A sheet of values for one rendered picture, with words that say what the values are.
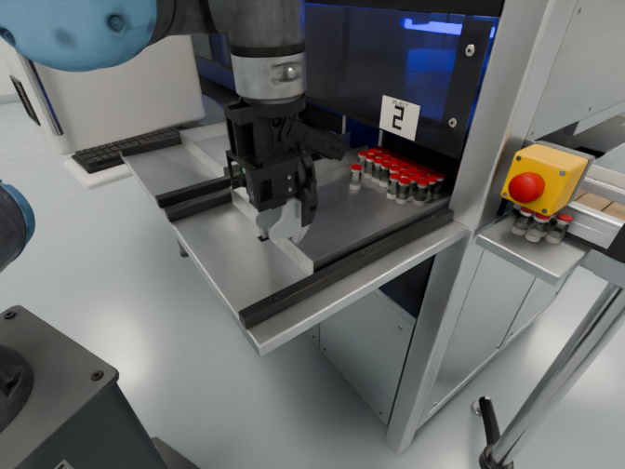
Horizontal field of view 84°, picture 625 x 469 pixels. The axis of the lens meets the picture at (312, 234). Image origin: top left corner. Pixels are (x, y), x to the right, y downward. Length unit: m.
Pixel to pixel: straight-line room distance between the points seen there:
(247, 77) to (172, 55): 0.96
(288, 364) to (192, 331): 0.45
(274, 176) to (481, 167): 0.33
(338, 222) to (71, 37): 0.46
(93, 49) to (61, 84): 1.00
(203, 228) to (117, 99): 0.73
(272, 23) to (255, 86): 0.06
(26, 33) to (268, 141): 0.23
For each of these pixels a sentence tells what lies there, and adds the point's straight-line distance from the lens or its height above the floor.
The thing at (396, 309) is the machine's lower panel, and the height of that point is 0.58.
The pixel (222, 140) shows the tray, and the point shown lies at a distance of 0.97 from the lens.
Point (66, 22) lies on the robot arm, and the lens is 0.23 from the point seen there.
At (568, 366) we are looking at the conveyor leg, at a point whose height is 0.61.
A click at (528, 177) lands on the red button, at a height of 1.01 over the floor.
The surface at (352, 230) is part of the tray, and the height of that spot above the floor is 0.88.
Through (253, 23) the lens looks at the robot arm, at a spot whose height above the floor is 1.19.
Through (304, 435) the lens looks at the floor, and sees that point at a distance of 1.33.
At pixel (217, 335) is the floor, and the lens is 1.59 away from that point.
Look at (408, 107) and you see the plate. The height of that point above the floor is 1.04.
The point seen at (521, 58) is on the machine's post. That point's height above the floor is 1.14.
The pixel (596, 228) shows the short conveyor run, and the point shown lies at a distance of 0.68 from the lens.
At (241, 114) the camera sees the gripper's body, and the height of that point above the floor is 1.11.
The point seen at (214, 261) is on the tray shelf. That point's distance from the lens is 0.54.
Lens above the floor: 1.22
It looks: 36 degrees down
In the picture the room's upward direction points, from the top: straight up
